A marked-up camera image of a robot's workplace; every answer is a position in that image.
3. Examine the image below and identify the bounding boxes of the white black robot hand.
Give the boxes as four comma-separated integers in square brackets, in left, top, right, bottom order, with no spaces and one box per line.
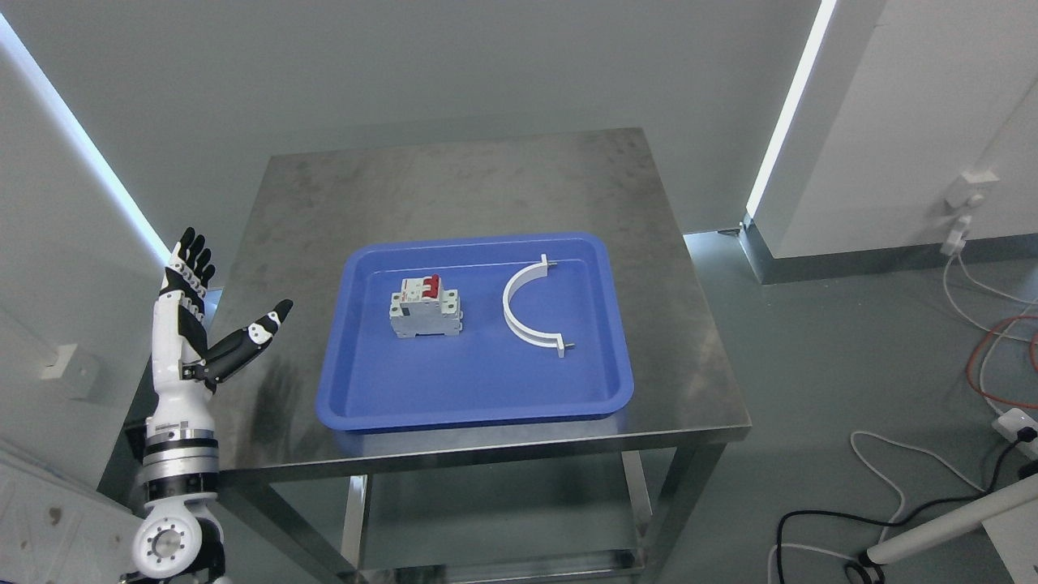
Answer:
[151,228,294,427]

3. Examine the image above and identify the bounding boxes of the white circuit breaker red switches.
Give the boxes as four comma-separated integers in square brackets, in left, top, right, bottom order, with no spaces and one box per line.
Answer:
[388,273,464,339]

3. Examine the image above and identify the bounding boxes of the blue plastic tray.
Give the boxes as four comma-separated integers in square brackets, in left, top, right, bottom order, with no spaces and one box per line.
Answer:
[315,232,634,432]

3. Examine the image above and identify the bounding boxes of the stainless steel table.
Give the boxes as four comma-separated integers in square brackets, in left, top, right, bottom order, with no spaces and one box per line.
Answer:
[97,127,753,584]

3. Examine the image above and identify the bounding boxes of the white curved pipe clamp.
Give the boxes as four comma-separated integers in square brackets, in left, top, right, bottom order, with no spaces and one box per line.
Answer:
[500,254,576,359]

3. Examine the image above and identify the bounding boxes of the white plug adapter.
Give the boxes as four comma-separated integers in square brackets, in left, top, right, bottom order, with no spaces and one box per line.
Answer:
[939,213,972,258]

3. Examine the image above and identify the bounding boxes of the white power strip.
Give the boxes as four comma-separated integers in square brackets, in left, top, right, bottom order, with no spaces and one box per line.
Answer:
[991,408,1037,461]

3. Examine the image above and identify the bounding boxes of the white desk leg with caster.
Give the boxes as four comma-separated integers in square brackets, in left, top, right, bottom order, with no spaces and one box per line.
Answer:
[844,474,1037,583]

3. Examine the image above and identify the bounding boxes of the white wall socket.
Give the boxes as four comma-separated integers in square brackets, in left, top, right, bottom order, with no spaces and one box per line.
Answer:
[944,170,1000,212]

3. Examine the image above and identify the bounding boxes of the white cable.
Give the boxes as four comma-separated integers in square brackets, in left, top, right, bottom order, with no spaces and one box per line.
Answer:
[766,251,1038,584]

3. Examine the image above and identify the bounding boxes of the black cable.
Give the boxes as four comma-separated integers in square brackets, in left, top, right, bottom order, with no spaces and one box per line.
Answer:
[775,438,1038,584]

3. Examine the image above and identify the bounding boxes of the orange cable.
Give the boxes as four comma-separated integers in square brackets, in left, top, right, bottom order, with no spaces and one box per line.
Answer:
[965,315,1038,410]

